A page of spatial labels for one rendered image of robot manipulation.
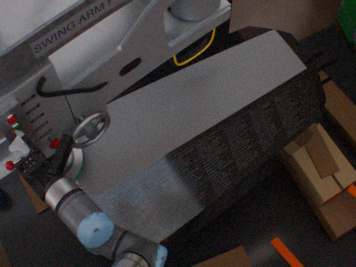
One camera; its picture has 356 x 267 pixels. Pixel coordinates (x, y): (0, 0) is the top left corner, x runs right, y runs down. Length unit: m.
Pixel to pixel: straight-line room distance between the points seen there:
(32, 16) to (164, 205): 1.04
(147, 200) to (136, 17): 0.78
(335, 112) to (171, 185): 1.27
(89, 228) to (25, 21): 0.50
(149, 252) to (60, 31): 0.57
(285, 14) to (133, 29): 2.02
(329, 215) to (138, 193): 1.12
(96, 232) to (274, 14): 2.44
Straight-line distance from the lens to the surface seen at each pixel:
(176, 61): 1.96
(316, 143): 2.69
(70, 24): 1.26
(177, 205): 2.03
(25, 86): 1.32
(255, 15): 3.35
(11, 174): 1.71
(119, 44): 1.49
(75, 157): 1.92
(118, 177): 1.92
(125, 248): 1.28
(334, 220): 2.69
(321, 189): 2.61
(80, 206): 1.21
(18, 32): 1.21
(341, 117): 2.95
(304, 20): 3.40
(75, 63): 1.49
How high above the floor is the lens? 2.59
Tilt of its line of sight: 64 degrees down
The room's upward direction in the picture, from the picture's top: 2 degrees counter-clockwise
